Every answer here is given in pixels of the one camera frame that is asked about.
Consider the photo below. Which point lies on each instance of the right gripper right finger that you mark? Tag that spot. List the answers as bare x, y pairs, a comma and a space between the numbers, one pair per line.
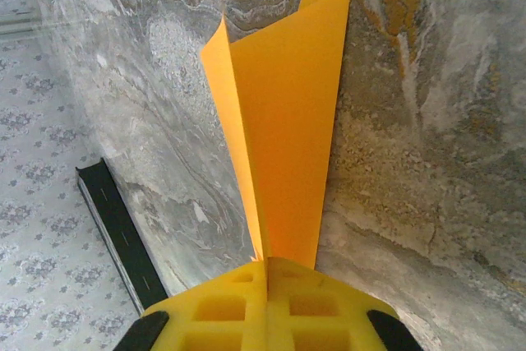
328, 318

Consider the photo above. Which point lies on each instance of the orange paper sheet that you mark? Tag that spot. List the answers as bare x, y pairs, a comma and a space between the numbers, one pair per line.
283, 121

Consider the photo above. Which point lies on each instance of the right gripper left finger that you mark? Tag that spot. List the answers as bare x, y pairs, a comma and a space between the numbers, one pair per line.
213, 318

